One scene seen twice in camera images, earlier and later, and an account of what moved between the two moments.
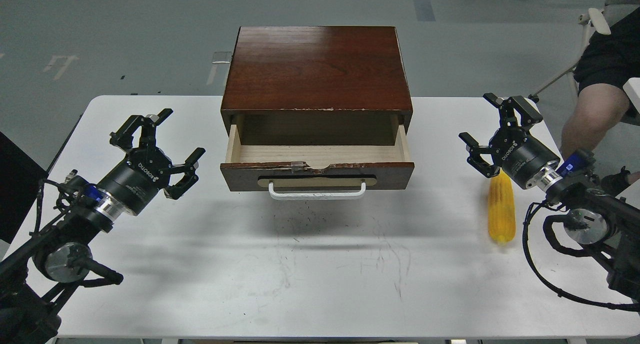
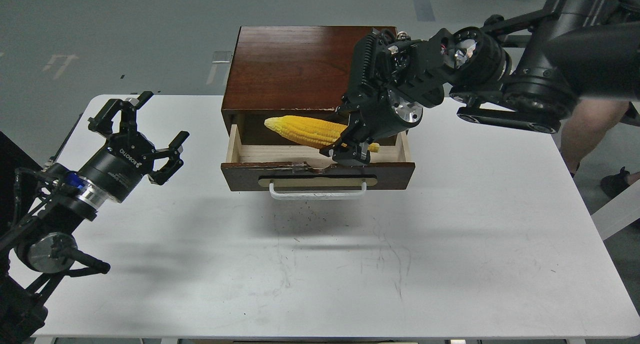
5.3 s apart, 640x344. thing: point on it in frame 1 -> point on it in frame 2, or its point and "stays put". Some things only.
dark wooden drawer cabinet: [316, 85] stays put
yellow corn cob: [501, 218] -> [310, 132]
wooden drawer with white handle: [316, 171] stays put
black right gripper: [518, 153] -> [393, 79]
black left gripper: [145, 169] -> [116, 170]
